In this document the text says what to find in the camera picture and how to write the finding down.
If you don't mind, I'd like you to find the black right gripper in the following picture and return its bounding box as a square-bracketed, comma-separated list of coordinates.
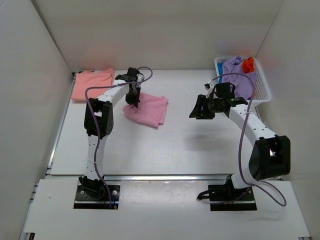
[189, 95, 223, 120]

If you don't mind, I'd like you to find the pink t-shirt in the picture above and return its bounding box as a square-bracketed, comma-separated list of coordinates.
[123, 93, 169, 128]

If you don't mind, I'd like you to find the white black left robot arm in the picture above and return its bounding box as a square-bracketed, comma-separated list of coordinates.
[80, 67, 147, 199]

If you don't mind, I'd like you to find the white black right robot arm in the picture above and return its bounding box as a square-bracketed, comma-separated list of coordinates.
[189, 83, 291, 200]

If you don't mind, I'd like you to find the lavender t-shirt in basket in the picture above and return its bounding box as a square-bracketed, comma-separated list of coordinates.
[222, 56, 257, 100]

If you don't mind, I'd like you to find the folded salmon t-shirt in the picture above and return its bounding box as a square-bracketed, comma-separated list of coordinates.
[71, 67, 115, 102]

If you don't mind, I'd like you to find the white plastic laundry basket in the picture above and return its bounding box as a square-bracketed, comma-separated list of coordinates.
[214, 56, 272, 108]

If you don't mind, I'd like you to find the orange garment in basket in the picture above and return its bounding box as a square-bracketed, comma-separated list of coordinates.
[242, 57, 255, 74]

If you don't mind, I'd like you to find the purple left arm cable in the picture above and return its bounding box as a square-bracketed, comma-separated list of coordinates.
[84, 66, 154, 209]

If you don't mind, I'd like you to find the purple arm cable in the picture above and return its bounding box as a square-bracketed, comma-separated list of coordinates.
[84, 66, 154, 209]
[204, 72, 287, 208]

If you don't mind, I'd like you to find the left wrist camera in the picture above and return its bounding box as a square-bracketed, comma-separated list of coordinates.
[136, 73, 145, 85]

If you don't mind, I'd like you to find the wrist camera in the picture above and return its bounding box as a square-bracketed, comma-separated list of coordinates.
[136, 73, 145, 85]
[204, 81, 216, 97]

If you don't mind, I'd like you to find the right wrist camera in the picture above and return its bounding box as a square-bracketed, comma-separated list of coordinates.
[204, 81, 216, 97]

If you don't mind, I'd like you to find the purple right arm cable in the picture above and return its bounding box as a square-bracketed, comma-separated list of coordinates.
[204, 72, 287, 208]

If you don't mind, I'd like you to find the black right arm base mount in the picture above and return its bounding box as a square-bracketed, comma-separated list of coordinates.
[196, 175, 258, 212]

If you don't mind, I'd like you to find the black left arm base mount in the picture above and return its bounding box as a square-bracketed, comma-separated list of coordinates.
[73, 176, 121, 210]

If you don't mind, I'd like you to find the aluminium table edge rail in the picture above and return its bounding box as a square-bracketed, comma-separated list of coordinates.
[44, 174, 281, 182]

